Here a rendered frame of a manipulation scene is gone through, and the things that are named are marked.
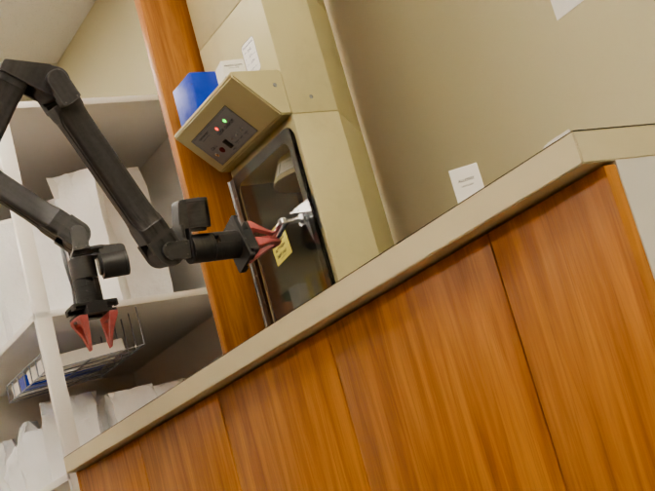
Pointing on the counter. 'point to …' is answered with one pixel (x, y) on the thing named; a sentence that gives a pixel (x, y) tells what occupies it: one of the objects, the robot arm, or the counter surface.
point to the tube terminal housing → (314, 120)
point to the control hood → (267, 97)
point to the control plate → (207, 139)
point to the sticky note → (283, 249)
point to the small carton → (229, 68)
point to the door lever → (286, 225)
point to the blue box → (193, 93)
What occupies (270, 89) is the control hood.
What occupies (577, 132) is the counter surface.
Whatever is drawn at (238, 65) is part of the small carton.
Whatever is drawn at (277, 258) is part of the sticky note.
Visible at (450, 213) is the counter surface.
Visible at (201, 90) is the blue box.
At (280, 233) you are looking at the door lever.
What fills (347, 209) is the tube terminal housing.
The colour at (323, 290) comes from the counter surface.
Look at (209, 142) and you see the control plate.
